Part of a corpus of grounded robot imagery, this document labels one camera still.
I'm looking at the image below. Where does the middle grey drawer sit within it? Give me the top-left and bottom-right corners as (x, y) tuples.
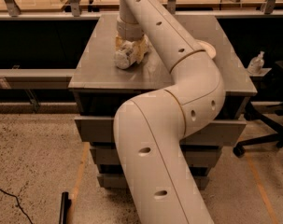
(91, 146), (221, 167)

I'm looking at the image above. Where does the grey metal railing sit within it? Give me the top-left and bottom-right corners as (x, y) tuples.
(0, 9), (283, 114)

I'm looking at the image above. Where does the hand sanitizer bottle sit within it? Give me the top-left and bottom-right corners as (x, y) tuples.
(247, 51), (264, 75)

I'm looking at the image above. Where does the black bar on floor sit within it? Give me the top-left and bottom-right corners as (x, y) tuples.
(59, 192), (71, 224)

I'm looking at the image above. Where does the clear plastic water bottle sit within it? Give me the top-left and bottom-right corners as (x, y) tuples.
(114, 41), (137, 70)

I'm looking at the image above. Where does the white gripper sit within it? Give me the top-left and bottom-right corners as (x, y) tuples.
(115, 16), (149, 63)

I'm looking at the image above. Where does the bottom grey drawer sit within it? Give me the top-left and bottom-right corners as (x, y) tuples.
(97, 174), (209, 190)

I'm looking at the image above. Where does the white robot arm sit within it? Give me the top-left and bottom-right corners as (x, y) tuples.
(114, 0), (225, 224)

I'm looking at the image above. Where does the grey drawer cabinet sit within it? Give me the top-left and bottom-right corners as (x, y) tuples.
(69, 14), (257, 177)

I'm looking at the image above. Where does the grey drawer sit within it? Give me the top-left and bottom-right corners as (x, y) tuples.
(75, 116), (247, 146)
(97, 174), (209, 190)
(91, 146), (221, 167)

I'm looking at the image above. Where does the black office chair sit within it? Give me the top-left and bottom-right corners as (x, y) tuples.
(233, 51), (283, 161)

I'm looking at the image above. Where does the top grey drawer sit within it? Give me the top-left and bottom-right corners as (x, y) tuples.
(75, 116), (247, 146)

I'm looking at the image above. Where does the black floor cable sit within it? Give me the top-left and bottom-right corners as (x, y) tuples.
(0, 179), (35, 224)

